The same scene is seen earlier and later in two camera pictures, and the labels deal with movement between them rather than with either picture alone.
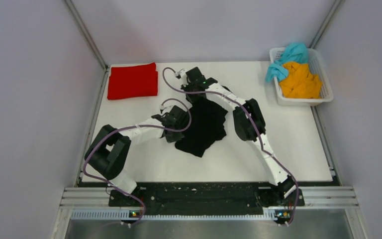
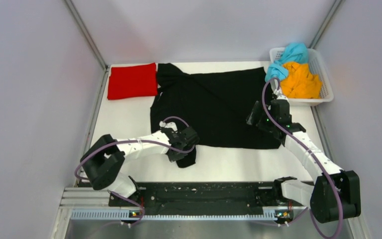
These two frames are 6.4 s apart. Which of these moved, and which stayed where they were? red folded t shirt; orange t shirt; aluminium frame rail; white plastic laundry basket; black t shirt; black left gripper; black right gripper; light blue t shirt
Moved: black right gripper; black t shirt; black left gripper
Stayed: orange t shirt; light blue t shirt; aluminium frame rail; red folded t shirt; white plastic laundry basket
